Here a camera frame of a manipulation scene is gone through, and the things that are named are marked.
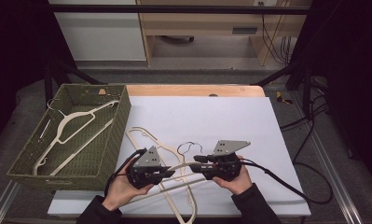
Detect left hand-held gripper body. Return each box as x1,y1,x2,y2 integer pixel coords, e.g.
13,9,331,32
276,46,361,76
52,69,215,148
125,145,172,190

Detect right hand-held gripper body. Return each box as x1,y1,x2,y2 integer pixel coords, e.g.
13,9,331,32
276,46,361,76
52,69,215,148
203,139,252,183

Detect beige clothes hanger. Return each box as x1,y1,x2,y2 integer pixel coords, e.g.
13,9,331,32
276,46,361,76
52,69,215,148
124,141,208,206
34,98,120,177
125,125,204,224

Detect green woven basket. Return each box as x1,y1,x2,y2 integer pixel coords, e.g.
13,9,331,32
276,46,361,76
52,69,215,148
7,83,132,191

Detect person's right hand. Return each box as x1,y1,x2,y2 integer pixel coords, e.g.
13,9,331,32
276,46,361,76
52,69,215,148
211,154,254,196

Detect person's left hand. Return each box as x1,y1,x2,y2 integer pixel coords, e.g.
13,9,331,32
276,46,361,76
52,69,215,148
102,158,156,213

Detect white paper sheet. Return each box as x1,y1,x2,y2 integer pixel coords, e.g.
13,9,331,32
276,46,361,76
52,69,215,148
47,95,312,217

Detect yellow and black object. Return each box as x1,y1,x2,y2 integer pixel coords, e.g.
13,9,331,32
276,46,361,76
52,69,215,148
275,91,294,105

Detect black metal stand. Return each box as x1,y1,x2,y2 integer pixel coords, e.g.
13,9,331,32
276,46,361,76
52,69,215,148
43,60,107,108
254,60,314,117

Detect light wooden desk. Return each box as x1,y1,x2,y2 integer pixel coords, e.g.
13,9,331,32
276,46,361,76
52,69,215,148
136,0,312,67

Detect white cabinet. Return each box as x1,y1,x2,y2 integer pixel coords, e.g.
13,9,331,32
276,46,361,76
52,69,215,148
48,0,147,62

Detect black curtain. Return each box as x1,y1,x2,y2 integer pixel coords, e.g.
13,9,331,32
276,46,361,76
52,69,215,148
294,0,372,183
0,0,77,153

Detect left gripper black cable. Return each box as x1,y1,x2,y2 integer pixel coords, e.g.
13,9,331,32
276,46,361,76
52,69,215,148
103,147,148,198

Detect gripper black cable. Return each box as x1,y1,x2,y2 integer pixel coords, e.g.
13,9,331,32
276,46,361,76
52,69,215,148
103,147,148,198
239,158,334,205

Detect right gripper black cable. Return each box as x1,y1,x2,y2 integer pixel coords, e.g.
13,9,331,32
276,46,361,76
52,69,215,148
239,158,334,205

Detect black cables on floor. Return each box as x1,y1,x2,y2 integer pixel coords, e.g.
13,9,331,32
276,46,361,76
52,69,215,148
279,76,329,164

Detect black cables on wall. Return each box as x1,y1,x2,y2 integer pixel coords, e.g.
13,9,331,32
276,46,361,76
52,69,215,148
257,1,293,65

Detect aluminium rail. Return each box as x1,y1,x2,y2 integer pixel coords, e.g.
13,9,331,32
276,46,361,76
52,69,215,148
290,92,365,224
0,180,21,224

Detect black horizontal frame bar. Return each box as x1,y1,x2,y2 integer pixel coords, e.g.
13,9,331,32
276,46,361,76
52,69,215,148
48,4,312,15

